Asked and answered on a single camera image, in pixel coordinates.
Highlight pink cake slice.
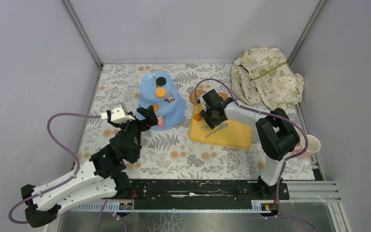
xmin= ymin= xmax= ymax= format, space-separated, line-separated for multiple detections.
xmin=157 ymin=116 xmax=164 ymax=128

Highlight orange flower cookie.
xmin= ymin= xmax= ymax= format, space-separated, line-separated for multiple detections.
xmin=152 ymin=104 xmax=159 ymax=112

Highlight light blue tongs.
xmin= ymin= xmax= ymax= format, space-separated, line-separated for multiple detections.
xmin=204 ymin=123 xmax=228 ymax=139

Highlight orange round cookie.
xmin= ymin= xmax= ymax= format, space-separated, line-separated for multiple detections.
xmin=193 ymin=114 xmax=202 ymax=121

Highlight woven rattan coaster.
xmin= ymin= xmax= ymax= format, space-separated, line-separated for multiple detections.
xmin=189 ymin=89 xmax=206 ymax=105
xmin=218 ymin=92 xmax=229 ymax=100

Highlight orange waffle cookie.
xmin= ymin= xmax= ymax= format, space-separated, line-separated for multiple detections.
xmin=155 ymin=87 xmax=167 ymax=98

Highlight star shaped cookie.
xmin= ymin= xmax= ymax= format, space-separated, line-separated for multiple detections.
xmin=164 ymin=94 xmax=175 ymax=103

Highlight yellow serving tray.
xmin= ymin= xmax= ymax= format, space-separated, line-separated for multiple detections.
xmin=189 ymin=104 xmax=253 ymax=149

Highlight blue three-tier cake stand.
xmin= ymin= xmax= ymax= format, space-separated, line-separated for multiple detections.
xmin=138 ymin=71 xmax=186 ymax=131

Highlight black round cookie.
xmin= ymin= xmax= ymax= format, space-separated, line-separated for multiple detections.
xmin=156 ymin=77 xmax=167 ymax=87

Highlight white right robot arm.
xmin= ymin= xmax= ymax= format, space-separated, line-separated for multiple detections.
xmin=197 ymin=89 xmax=304 ymax=199

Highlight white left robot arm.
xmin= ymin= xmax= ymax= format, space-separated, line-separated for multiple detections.
xmin=21 ymin=103 xmax=158 ymax=228

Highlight floral tablecloth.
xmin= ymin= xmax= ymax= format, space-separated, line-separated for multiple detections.
xmin=90 ymin=64 xmax=266 ymax=180

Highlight printed cloth bag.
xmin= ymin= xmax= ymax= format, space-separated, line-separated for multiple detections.
xmin=230 ymin=47 xmax=304 ymax=110

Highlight pink paper cup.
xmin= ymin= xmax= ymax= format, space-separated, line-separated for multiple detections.
xmin=293 ymin=135 xmax=321 ymax=159

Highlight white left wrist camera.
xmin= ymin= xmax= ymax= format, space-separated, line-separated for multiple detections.
xmin=100 ymin=102 xmax=135 ymax=124

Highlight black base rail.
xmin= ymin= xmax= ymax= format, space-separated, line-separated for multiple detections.
xmin=131 ymin=179 xmax=290 ymax=201

